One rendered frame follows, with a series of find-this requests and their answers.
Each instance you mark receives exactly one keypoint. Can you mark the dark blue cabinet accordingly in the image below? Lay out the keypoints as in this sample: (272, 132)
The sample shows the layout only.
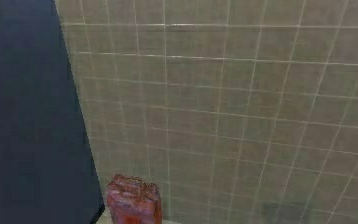
(30, 110)

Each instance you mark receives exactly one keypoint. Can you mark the red toaster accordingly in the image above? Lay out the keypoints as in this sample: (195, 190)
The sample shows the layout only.
(133, 201)

